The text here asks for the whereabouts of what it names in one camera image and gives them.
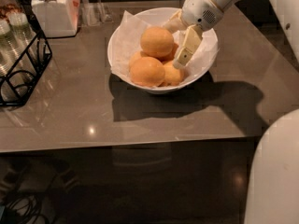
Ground white paper bowl liner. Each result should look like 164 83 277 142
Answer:
110 10 219 87

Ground black wire rack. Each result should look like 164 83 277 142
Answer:
0 0 52 106

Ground clear acrylic stand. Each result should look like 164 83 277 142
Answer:
80 0 113 26

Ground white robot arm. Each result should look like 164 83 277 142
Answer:
164 0 299 224

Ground front left orange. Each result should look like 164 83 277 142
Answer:
129 57 165 87

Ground stacked clear glasses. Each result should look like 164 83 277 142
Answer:
0 19 36 102

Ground white ceramic bowl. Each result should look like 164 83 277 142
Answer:
107 7 219 95

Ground black cables on floor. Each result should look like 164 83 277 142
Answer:
0 171 78 224

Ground front right orange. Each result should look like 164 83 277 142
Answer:
162 61 185 86

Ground back right orange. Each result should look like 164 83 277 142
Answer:
159 43 178 62

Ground orange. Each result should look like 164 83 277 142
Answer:
129 50 147 68
140 26 174 58
162 61 185 86
159 43 178 62
129 57 165 87

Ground back left orange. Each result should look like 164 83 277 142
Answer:
129 50 147 68

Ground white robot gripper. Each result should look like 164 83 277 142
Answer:
163 0 223 69

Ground top orange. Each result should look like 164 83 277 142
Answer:
140 26 174 58

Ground white lidded jar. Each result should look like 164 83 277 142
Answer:
31 0 80 38

